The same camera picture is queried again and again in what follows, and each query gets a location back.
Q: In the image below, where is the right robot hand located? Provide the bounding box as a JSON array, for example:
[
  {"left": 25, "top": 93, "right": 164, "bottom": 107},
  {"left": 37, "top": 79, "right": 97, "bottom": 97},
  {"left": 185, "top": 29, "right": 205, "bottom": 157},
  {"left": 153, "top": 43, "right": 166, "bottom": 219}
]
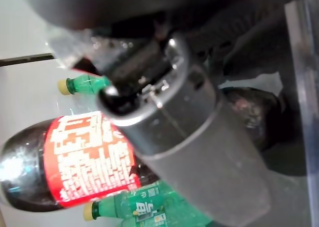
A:
[{"left": 22, "top": 0, "right": 285, "bottom": 219}]

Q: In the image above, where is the cola bottle red cap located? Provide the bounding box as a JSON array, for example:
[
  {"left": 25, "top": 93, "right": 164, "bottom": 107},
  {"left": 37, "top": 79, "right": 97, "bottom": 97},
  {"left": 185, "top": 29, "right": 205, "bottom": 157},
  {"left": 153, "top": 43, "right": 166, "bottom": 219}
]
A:
[{"left": 0, "top": 87, "right": 287, "bottom": 212}]

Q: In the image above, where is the green soda bottle yellow cap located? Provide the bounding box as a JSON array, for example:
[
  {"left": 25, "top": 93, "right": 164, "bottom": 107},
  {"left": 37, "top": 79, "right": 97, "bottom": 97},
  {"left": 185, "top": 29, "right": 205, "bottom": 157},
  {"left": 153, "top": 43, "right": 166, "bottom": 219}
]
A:
[
  {"left": 57, "top": 74, "right": 113, "bottom": 96},
  {"left": 83, "top": 179, "right": 215, "bottom": 227}
]

